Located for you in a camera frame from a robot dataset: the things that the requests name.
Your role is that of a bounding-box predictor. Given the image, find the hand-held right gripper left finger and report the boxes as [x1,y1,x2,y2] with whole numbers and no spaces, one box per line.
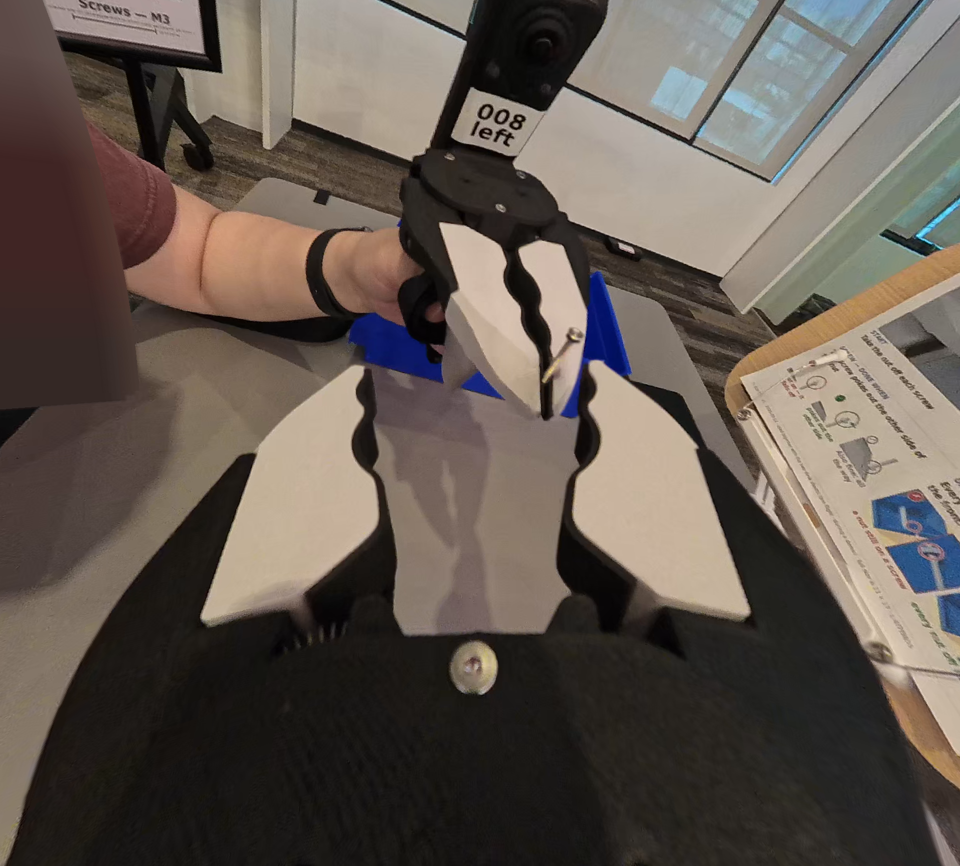
[199,367,393,629]

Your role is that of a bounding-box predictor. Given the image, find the black sign stand legs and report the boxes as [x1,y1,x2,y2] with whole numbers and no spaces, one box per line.
[120,56,217,172]

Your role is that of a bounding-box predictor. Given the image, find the black wrist band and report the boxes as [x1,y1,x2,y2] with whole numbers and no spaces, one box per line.
[305,226,375,319]

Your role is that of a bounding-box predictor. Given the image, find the instruction sheet on stand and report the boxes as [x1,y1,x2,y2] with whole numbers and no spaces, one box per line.
[725,245,960,785]

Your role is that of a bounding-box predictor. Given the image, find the wire page holder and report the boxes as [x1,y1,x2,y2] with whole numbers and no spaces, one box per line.
[737,349,849,422]
[866,641,960,680]

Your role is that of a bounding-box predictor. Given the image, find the printed instruction sheet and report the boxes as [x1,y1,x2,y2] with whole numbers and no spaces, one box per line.
[741,274,960,740]

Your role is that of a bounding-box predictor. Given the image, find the person's left forearm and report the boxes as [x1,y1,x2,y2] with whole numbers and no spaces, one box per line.
[123,184,333,318]

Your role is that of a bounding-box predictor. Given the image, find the silver bolt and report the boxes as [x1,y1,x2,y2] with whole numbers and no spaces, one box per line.
[540,327,585,386]

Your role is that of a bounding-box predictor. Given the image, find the blue divided plastic bin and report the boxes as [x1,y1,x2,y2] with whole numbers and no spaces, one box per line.
[347,272,633,422]

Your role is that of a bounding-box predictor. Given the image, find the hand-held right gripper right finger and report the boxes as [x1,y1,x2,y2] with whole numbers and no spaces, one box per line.
[556,364,752,636]

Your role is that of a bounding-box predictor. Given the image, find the large window with blinds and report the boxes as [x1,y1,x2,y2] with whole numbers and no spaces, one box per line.
[336,0,960,183]

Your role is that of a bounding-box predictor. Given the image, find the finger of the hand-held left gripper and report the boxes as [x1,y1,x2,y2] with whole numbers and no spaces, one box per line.
[519,241,588,422]
[437,220,554,420]

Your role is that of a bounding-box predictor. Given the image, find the person's left hand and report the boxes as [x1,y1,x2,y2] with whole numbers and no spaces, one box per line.
[330,225,451,361]

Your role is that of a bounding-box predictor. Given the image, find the black wrist rest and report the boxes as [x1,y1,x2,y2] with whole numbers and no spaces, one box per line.
[180,311,363,344]

